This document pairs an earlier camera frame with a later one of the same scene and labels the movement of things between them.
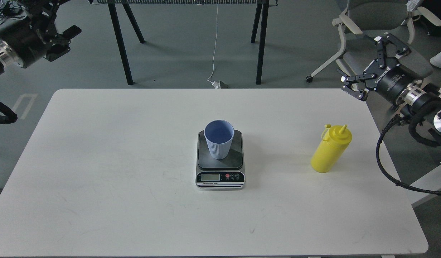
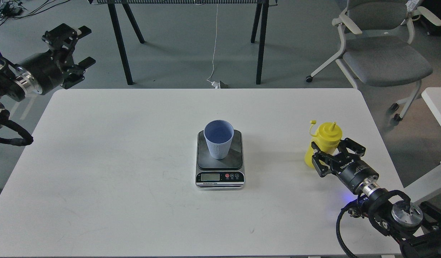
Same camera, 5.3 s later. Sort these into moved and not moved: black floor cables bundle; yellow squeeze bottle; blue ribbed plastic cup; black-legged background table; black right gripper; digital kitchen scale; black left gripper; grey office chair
Moved: yellow squeeze bottle; black left gripper; black right gripper
Not moved: black-legged background table; blue ribbed plastic cup; black floor cables bundle; grey office chair; digital kitchen scale
